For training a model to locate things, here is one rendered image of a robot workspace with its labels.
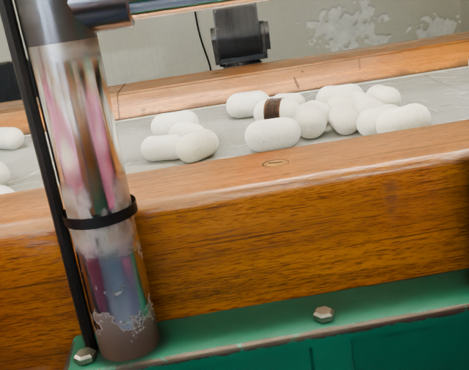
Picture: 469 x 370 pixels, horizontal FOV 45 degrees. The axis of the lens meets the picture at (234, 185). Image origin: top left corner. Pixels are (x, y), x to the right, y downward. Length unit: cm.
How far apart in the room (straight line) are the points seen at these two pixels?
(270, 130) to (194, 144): 5
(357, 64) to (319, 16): 198
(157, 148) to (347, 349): 21
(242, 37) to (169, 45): 164
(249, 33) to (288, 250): 66
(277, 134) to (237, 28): 52
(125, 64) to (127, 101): 192
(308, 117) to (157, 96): 24
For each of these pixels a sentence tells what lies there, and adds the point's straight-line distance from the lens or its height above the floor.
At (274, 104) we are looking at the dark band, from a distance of 43.
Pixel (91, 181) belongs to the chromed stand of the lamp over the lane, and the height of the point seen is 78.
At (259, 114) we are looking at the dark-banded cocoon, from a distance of 43.
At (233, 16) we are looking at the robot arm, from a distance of 88.
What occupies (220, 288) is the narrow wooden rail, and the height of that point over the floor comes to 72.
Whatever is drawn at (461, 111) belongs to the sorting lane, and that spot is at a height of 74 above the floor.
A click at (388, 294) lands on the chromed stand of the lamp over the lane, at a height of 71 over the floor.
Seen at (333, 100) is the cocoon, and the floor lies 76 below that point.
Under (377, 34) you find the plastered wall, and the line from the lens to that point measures 267.
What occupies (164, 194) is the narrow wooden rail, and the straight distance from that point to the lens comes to 23.
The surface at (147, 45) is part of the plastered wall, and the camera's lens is 250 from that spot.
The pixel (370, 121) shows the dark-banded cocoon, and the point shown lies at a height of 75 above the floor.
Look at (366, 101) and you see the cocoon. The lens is 40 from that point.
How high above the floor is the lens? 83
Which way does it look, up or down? 17 degrees down
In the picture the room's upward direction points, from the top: 8 degrees counter-clockwise
